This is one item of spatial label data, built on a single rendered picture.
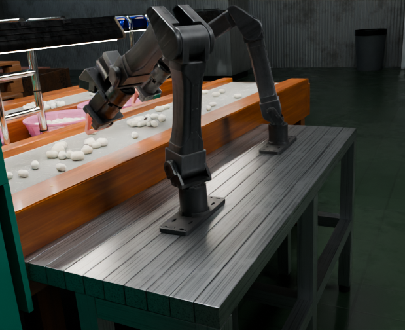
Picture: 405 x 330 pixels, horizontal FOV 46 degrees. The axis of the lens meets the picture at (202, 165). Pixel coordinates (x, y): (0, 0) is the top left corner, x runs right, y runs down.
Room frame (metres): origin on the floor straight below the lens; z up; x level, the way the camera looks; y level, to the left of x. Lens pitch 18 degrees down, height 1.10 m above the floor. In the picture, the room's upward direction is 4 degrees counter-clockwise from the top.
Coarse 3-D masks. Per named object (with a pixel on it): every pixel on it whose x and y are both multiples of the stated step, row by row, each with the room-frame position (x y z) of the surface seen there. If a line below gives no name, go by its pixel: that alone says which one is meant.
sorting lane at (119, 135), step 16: (208, 96) 2.17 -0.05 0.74; (224, 96) 2.14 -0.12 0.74; (144, 112) 1.89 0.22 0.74; (160, 112) 1.87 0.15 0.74; (208, 112) 1.81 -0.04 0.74; (112, 128) 1.63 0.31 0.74; (128, 128) 1.62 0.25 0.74; (144, 128) 1.60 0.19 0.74; (160, 128) 1.58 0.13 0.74; (48, 144) 1.46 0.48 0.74; (80, 144) 1.44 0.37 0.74; (112, 144) 1.41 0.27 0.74; (128, 144) 1.40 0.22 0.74; (16, 160) 1.30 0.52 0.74; (32, 160) 1.29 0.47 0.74; (48, 160) 1.28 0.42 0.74; (64, 160) 1.27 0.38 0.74; (80, 160) 1.25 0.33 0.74; (16, 176) 1.15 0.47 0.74; (32, 176) 1.14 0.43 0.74; (48, 176) 1.13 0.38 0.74
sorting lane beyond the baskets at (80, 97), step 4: (84, 92) 2.57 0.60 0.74; (88, 92) 2.56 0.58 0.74; (68, 96) 2.46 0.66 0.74; (72, 96) 2.45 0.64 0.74; (76, 96) 2.44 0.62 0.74; (80, 96) 2.43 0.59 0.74; (84, 96) 2.43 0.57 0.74; (88, 96) 2.42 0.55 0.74; (92, 96) 2.41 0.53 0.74; (56, 100) 2.36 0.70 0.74; (60, 100) 2.35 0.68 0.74; (64, 100) 2.34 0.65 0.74; (68, 100) 2.33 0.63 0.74; (72, 100) 2.32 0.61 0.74; (76, 100) 2.32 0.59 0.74; (80, 100) 2.31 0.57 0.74; (68, 104) 2.21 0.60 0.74; (20, 108) 2.19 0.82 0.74; (8, 112) 2.11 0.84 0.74; (12, 112) 2.10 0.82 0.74
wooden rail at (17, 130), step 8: (168, 80) 2.66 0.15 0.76; (160, 88) 2.57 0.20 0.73; (168, 88) 2.63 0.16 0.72; (160, 96) 2.56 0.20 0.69; (72, 104) 2.05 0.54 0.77; (16, 120) 1.76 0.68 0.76; (8, 128) 1.72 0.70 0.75; (16, 128) 1.75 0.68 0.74; (24, 128) 1.78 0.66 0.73; (16, 136) 1.75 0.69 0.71; (24, 136) 1.78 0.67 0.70
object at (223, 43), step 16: (160, 0) 8.47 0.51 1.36; (176, 0) 8.32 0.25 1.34; (192, 0) 8.18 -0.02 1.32; (208, 0) 8.05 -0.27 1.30; (224, 0) 7.91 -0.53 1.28; (240, 0) 8.32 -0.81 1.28; (240, 32) 8.28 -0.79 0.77; (224, 48) 7.93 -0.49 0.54; (240, 48) 8.25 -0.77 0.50; (208, 64) 8.08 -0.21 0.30; (224, 64) 7.94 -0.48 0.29; (240, 64) 8.23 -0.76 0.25; (208, 80) 8.13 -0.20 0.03
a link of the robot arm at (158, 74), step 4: (160, 60) 1.57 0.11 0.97; (156, 64) 1.57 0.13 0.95; (160, 64) 1.56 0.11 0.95; (164, 64) 1.57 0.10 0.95; (156, 68) 1.56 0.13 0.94; (160, 68) 1.55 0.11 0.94; (164, 68) 1.56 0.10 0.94; (168, 68) 1.57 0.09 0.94; (152, 72) 1.57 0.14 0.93; (156, 72) 1.56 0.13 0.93; (160, 72) 1.55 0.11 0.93; (164, 72) 1.55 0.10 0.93; (168, 72) 1.56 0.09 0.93; (152, 76) 1.57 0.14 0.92; (156, 76) 1.56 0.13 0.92; (160, 76) 1.56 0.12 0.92; (164, 76) 1.56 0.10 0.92; (168, 76) 1.57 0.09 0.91; (156, 80) 1.57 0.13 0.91; (160, 80) 1.57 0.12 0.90; (164, 80) 1.58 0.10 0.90
